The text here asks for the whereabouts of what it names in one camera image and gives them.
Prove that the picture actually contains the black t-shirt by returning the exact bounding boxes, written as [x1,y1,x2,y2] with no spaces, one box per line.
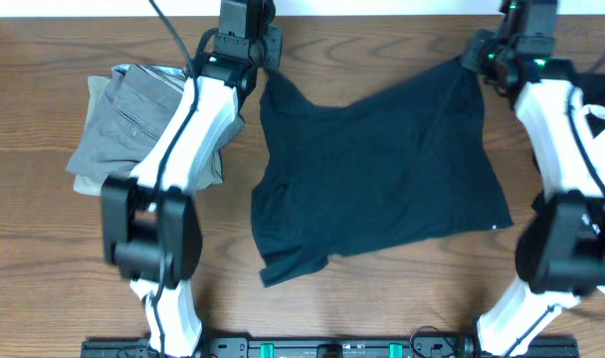
[251,59,512,286]

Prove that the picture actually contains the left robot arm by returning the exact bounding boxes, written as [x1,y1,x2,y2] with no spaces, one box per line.
[82,0,283,357]

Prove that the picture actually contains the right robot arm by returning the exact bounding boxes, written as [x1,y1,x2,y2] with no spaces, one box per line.
[453,0,605,357]

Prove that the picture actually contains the black garment pile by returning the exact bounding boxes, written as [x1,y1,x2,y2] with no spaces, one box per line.
[578,74,605,137]

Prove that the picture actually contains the grey folded trousers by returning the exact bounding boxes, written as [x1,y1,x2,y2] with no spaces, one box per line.
[65,64,246,193]

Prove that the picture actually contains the black mounting rail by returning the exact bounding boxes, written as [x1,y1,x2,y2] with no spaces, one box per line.
[80,328,581,358]

